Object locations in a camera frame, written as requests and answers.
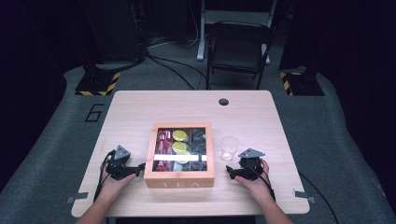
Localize black folding chair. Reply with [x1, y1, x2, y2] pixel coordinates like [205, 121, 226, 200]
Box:
[205, 21, 275, 91]

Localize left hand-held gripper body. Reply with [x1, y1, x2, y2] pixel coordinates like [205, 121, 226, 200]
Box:
[106, 145, 138, 181]

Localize hand-held gripper cable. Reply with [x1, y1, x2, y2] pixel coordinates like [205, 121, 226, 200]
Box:
[246, 161, 276, 201]
[92, 149, 117, 203]

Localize green lid capsule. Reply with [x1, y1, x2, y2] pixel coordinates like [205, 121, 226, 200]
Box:
[172, 141, 190, 154]
[176, 149, 191, 165]
[172, 129, 189, 143]

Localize white desk frame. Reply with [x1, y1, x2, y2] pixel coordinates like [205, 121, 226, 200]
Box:
[196, 0, 278, 65]

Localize right hand-held gripper cable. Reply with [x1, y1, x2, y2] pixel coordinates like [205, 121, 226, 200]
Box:
[246, 161, 276, 201]

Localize black yellow striped stand base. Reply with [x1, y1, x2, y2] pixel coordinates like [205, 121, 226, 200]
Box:
[278, 70, 325, 97]
[75, 70, 121, 97]

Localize person's left hand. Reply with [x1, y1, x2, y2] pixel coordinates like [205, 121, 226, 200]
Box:
[99, 173, 137, 202]

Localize clear plastic cup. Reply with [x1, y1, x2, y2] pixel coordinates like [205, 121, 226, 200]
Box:
[219, 135, 241, 161]

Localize black floor cable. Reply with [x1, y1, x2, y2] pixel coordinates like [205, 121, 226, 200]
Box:
[145, 53, 209, 91]
[298, 171, 341, 224]

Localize person's right hand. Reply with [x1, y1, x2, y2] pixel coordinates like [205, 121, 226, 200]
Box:
[234, 158, 274, 203]

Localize white floor cable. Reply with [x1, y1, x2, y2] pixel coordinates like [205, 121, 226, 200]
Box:
[148, 0, 201, 49]

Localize left hand-held gripper cable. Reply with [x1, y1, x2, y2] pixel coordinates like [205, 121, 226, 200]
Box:
[92, 149, 117, 203]

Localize red stick packet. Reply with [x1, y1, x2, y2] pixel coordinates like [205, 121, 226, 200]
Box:
[154, 129, 165, 172]
[163, 129, 174, 155]

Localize wooden tea box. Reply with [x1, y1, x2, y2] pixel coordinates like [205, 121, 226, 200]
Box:
[143, 121, 216, 189]

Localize grey table bracket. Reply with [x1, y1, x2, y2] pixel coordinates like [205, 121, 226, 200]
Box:
[65, 191, 90, 204]
[292, 189, 317, 204]

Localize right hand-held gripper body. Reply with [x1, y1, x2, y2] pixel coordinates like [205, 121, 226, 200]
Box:
[238, 147, 266, 182]

